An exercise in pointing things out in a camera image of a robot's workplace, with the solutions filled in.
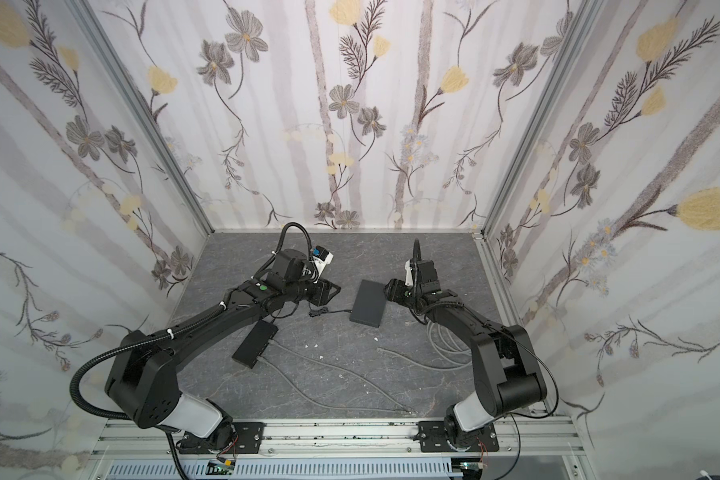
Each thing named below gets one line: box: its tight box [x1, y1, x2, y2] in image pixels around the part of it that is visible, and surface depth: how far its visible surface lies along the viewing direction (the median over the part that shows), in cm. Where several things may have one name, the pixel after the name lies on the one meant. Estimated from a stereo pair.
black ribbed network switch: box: [231, 319, 279, 369], surface depth 88 cm
